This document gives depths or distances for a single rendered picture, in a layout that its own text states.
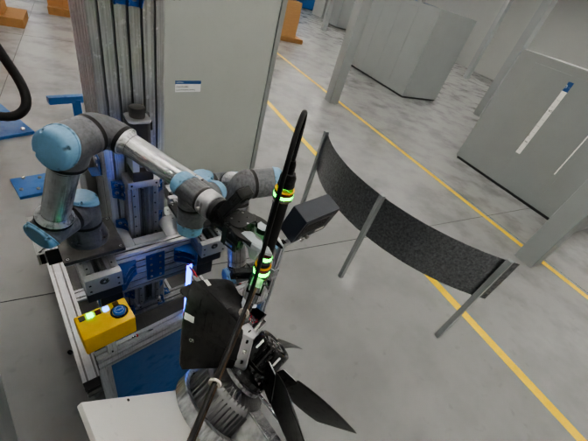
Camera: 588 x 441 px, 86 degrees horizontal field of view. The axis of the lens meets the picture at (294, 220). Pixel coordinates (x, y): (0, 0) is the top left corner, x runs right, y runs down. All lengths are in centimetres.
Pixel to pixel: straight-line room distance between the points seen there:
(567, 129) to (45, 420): 683
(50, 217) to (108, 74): 54
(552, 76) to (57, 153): 657
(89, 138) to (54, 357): 170
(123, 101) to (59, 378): 165
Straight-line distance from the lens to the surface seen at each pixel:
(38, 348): 258
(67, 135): 105
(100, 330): 127
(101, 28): 138
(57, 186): 119
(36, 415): 239
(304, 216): 152
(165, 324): 150
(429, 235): 254
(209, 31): 259
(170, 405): 103
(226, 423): 105
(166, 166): 107
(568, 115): 660
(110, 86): 143
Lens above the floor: 213
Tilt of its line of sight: 37 degrees down
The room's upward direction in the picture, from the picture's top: 18 degrees clockwise
